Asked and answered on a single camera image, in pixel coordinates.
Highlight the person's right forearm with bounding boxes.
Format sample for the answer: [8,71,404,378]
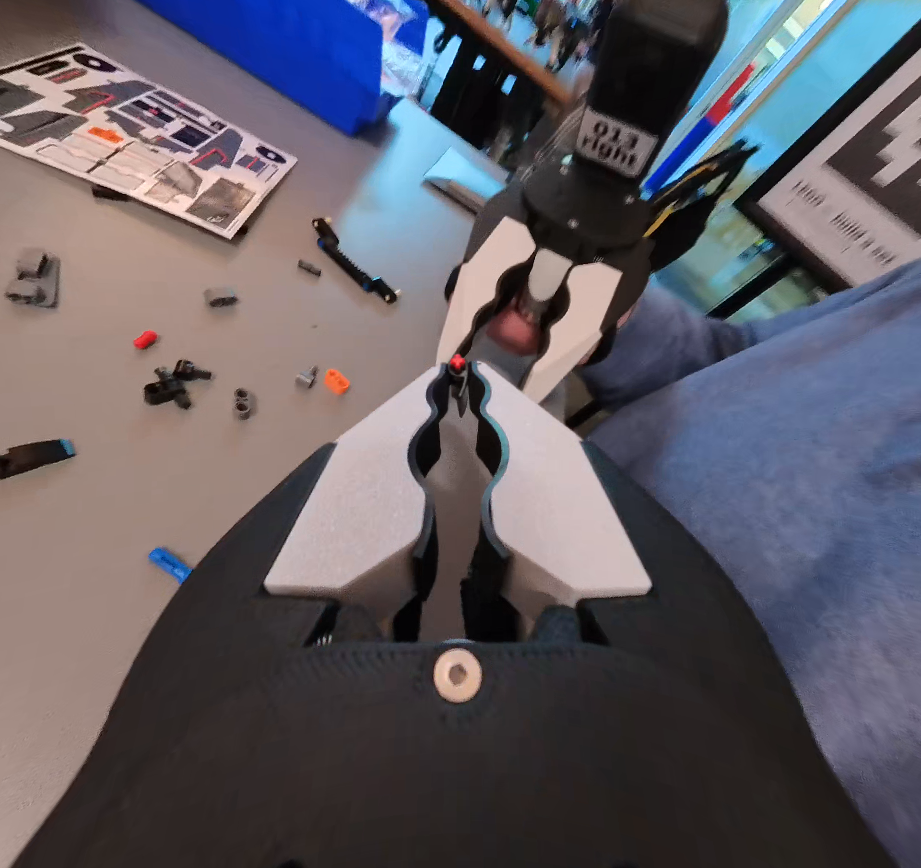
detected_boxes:
[576,264,807,412]

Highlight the person's right hand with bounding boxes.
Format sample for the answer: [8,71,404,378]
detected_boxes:
[488,305,542,352]

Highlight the framed printed sign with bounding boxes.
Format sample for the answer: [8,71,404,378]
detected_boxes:
[734,41,921,295]

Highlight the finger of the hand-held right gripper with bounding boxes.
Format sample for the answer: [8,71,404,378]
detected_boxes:
[520,264,625,405]
[435,215,539,369]

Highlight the blue plastic parts bin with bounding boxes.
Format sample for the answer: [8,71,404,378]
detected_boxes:
[68,0,430,137]

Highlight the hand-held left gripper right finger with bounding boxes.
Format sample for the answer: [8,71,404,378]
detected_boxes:
[466,362,653,640]

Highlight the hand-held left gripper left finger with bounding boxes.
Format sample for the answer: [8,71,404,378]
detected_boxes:
[263,363,452,640]

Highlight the clear plastic bags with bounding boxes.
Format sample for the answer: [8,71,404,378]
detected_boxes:
[284,0,430,99]

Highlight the long blue lego pin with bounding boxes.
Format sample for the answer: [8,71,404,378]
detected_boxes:
[148,546,194,586]

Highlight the black lego axle piece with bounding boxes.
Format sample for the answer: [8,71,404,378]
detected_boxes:
[0,438,77,481]

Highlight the grey lego panel piece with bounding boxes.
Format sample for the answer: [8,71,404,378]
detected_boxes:
[5,247,60,308]

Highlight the wooden background table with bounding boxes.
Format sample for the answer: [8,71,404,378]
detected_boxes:
[380,0,577,104]

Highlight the lego sticker sheet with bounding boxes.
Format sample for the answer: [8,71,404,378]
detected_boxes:
[0,42,299,240]

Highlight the black lego cross connector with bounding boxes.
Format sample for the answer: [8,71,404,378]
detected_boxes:
[142,366,193,411]

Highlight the black lego cylinder red tip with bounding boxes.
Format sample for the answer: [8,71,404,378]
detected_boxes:
[445,353,473,419]

